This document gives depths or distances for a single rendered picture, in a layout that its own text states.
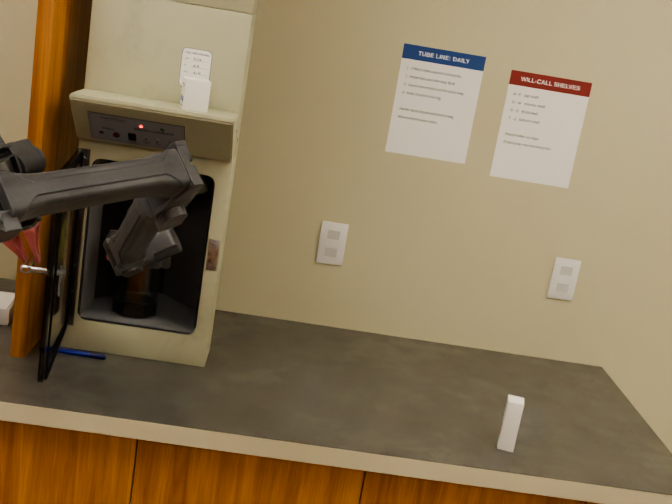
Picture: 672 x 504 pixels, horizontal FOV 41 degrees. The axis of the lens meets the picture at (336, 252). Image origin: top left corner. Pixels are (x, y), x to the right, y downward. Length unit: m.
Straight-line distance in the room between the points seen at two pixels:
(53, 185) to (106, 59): 0.73
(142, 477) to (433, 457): 0.57
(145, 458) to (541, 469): 0.78
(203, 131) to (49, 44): 0.33
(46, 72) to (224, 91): 0.35
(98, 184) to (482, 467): 0.96
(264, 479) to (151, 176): 0.75
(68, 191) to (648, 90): 1.63
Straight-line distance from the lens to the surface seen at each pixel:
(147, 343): 2.05
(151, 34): 1.92
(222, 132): 1.82
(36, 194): 1.23
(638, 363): 2.66
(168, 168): 1.37
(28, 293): 1.98
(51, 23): 1.87
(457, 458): 1.85
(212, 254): 1.97
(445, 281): 2.45
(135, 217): 1.57
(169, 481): 1.88
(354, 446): 1.81
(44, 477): 1.92
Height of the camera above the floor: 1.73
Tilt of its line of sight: 14 degrees down
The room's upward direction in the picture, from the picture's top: 10 degrees clockwise
